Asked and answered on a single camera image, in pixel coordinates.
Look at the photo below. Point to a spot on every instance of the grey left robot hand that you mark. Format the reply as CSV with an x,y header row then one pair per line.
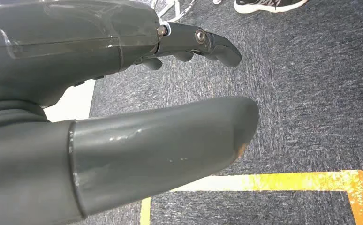
x,y
76,149

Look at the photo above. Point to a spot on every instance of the person's black white-soled shoe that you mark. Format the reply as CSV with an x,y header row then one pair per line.
x,y
263,4

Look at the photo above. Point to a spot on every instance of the white table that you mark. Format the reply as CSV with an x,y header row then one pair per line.
x,y
72,102

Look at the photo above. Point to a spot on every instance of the white metal chair base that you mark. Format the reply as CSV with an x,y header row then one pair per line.
x,y
173,9

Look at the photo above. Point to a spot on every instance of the yellow floor tape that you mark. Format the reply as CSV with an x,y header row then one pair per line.
x,y
293,181

